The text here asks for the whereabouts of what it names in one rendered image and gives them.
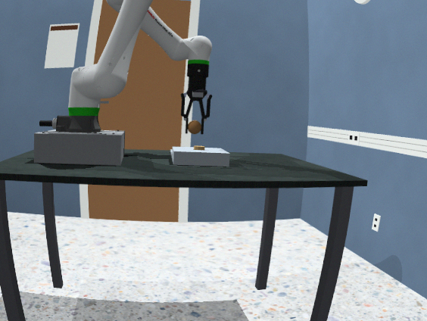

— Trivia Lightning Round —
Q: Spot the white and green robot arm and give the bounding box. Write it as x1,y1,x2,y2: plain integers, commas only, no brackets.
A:
39,0,212,132

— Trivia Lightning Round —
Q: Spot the tan ball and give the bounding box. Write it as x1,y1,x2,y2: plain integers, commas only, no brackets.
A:
188,120,201,134

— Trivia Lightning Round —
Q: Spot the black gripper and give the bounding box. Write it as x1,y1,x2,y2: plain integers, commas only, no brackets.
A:
181,76,212,134

